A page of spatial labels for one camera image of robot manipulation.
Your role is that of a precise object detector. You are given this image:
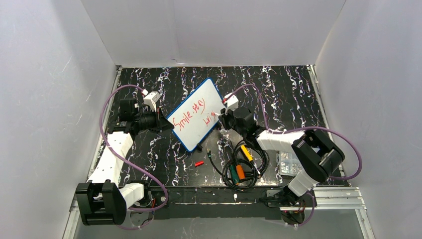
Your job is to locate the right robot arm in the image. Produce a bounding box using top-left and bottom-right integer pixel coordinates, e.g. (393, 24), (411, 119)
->
(218, 108), (345, 199)

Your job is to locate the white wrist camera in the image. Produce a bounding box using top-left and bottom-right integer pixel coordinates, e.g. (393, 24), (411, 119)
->
(222, 93), (239, 114)
(143, 91), (161, 112)

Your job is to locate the blue framed whiteboard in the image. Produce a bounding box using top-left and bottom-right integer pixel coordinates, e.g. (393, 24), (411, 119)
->
(167, 78), (224, 152)

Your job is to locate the clear plastic screw box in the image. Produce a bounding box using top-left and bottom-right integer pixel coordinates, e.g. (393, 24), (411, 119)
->
(276, 151), (303, 177)

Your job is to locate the green handled screwdriver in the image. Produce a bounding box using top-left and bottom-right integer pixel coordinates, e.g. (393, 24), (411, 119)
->
(227, 153), (240, 186)

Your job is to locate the black coiled cable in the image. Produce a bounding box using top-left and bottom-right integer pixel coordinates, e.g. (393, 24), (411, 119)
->
(207, 140), (271, 191)

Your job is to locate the orange handled screwdriver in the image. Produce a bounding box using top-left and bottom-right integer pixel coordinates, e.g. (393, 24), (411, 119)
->
(229, 141), (246, 181)

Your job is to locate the yellow handled screwdriver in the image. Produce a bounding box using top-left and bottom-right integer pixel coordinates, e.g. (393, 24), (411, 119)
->
(240, 145), (261, 175)

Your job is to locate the aluminium frame rail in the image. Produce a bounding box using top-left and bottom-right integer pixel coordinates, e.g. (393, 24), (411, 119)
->
(63, 186), (374, 239)

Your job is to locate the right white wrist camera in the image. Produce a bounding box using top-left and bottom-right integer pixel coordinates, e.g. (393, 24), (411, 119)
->
(222, 93), (239, 114)

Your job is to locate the red marker cap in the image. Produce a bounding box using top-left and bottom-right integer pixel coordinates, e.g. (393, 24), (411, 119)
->
(195, 161), (204, 167)

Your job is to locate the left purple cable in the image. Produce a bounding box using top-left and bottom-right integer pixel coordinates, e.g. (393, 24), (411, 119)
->
(99, 85), (170, 231)

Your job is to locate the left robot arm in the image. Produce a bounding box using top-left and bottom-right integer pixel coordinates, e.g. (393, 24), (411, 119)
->
(75, 92), (174, 226)

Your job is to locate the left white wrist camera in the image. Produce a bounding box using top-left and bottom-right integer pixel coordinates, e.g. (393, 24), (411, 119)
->
(143, 91), (161, 112)

